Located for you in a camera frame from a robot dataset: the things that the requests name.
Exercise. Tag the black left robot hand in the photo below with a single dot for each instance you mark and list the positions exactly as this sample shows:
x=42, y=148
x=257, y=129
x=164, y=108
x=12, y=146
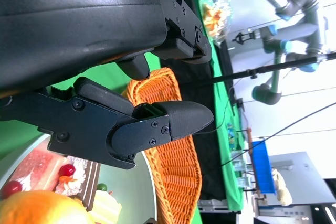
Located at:
x=78, y=24

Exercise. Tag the salmon pink cake slice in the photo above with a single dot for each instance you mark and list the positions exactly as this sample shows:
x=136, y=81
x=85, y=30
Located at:
x=39, y=166

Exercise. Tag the pale grey-green bowl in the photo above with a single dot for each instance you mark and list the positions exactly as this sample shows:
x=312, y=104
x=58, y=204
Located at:
x=136, y=187

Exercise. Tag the yellow layered cake slice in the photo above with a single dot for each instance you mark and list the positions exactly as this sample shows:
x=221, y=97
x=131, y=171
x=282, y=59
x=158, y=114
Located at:
x=107, y=205

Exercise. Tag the orange wicker basket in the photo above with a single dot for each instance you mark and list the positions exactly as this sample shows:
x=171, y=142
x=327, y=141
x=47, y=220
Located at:
x=178, y=169

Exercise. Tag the clear plastic snack bag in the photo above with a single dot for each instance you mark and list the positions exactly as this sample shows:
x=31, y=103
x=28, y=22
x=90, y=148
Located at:
x=215, y=16

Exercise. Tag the green cloth on background table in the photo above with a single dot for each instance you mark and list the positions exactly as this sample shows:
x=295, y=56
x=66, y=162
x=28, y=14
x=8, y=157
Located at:
x=219, y=77

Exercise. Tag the black stand pole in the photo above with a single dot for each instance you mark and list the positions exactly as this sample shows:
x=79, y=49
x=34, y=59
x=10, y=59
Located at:
x=288, y=64

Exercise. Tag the blue plastic crate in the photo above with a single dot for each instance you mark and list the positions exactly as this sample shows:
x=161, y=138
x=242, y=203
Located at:
x=262, y=166

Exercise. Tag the beige lumpy object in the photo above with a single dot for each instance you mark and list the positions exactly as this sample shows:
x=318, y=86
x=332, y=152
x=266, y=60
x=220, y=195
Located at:
x=282, y=190

